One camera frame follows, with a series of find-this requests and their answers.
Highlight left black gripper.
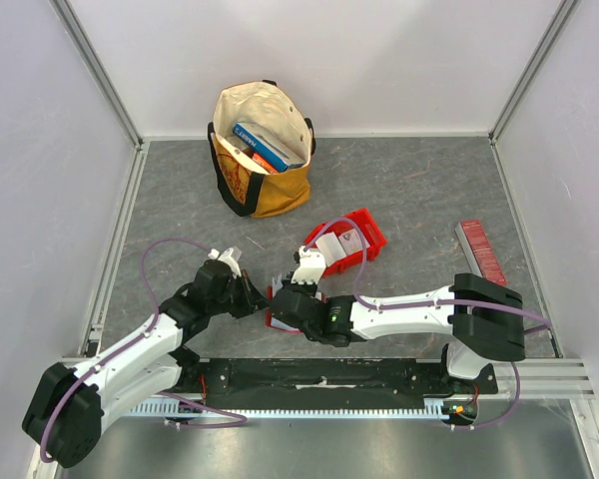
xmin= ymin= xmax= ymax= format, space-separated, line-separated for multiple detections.
xmin=208 ymin=269 xmax=269 ymax=318

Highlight red leather card holder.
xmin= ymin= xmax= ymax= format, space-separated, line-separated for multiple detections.
xmin=269 ymin=284 xmax=327 ymax=332

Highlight red plastic bin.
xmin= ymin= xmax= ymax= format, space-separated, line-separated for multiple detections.
xmin=323 ymin=208 xmax=387 ymax=276

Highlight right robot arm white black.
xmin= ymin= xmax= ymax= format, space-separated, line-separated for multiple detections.
xmin=271 ymin=273 xmax=526 ymax=393

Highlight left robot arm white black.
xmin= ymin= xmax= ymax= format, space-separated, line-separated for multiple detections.
xmin=22 ymin=259 xmax=269 ymax=468

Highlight white card stack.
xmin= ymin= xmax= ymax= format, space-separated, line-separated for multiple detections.
xmin=315 ymin=232 xmax=346 ymax=266

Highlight silver card in bin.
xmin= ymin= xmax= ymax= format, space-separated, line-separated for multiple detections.
xmin=338 ymin=229 xmax=368 ymax=255

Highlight orange book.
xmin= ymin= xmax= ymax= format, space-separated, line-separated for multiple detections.
xmin=252 ymin=153 xmax=278 ymax=174

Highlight blue book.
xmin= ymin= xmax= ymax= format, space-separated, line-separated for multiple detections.
xmin=233 ymin=122 xmax=290 ymax=173

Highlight red silver long box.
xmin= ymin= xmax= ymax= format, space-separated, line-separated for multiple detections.
xmin=455 ymin=220 xmax=508 ymax=286

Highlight yellow canvas tote bag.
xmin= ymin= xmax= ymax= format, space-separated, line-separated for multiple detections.
xmin=207 ymin=80 xmax=316 ymax=218

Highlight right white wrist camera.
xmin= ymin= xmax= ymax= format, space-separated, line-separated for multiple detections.
xmin=291 ymin=246 xmax=326 ymax=284

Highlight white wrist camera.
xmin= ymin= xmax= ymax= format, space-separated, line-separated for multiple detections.
xmin=291 ymin=246 xmax=326 ymax=284
xmin=207 ymin=246 xmax=243 ymax=277

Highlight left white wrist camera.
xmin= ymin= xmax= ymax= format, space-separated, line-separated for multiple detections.
xmin=207 ymin=246 xmax=243 ymax=277

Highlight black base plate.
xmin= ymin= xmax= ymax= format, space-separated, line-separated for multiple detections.
xmin=173 ymin=358 xmax=498 ymax=397

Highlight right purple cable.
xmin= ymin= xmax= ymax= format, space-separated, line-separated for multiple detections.
xmin=299 ymin=217 xmax=553 ymax=432

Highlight purple cable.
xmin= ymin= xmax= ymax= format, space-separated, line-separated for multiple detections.
xmin=39 ymin=238 xmax=249 ymax=464
xmin=299 ymin=217 xmax=553 ymax=432

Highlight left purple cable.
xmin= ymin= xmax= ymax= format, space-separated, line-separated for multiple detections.
xmin=39 ymin=238 xmax=249 ymax=464

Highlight slotted cable duct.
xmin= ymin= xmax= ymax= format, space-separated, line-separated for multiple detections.
xmin=125 ymin=396 xmax=476 ymax=420

